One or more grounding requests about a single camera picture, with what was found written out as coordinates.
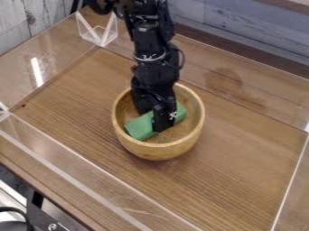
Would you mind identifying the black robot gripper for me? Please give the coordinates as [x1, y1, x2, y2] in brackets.
[130, 53, 181, 133]

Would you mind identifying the green rectangular block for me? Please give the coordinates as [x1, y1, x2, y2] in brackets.
[124, 102, 188, 142]

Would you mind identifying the brown wooden bowl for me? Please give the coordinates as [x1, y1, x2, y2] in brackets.
[112, 84, 205, 161]

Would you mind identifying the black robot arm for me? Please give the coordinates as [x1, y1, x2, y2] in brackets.
[87, 0, 185, 132]

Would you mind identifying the clear acrylic corner bracket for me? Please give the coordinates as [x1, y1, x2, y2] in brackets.
[75, 12, 118, 48]

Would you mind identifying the clear acrylic enclosure wall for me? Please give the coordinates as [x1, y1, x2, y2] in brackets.
[0, 17, 309, 231]

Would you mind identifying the black table leg bracket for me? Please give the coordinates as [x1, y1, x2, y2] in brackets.
[27, 189, 70, 231]

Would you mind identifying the black cable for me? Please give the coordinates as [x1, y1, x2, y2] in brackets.
[0, 207, 34, 231]

